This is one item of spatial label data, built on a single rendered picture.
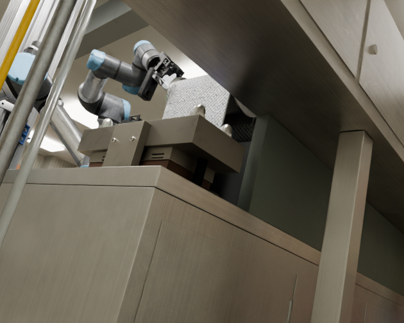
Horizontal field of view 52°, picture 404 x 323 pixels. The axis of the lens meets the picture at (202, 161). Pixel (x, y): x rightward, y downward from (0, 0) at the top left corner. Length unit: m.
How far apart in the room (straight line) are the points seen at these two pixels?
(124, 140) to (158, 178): 0.22
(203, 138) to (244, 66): 0.16
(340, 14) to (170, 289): 0.58
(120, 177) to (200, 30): 0.30
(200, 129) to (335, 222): 0.36
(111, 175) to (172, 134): 0.14
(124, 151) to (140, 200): 0.19
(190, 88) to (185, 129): 0.40
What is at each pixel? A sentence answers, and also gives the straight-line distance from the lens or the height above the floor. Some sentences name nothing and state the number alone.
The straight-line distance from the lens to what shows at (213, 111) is 1.07.
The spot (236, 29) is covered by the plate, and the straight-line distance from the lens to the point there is 0.73.
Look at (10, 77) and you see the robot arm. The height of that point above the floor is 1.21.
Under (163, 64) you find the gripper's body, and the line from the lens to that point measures 1.40.
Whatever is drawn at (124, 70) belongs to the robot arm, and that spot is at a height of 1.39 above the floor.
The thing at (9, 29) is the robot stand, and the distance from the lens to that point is 2.07.
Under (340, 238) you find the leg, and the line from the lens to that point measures 0.92.
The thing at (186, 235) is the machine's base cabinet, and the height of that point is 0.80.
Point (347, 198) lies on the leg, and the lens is 0.94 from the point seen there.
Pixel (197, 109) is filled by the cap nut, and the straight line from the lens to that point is 0.84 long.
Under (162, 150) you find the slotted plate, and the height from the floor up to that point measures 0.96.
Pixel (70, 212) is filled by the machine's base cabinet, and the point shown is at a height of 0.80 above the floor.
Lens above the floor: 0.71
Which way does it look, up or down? 17 degrees up
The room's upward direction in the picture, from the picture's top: 14 degrees clockwise
